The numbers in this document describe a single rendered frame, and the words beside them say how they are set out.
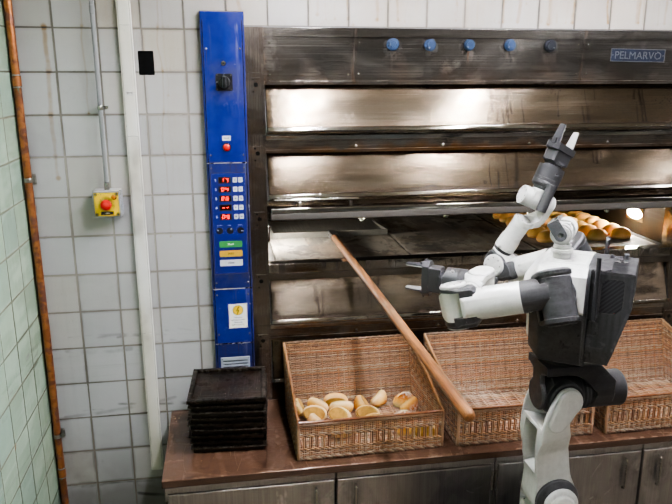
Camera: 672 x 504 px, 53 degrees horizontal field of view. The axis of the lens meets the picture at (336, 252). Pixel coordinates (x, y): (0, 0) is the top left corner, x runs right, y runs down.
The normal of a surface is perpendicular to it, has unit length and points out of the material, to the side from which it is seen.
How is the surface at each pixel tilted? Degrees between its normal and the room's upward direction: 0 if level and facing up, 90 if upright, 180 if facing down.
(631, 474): 90
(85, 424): 90
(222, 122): 90
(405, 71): 90
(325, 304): 70
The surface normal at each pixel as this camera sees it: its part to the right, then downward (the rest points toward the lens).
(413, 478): 0.16, 0.26
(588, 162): 0.15, -0.10
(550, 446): 0.26, 0.62
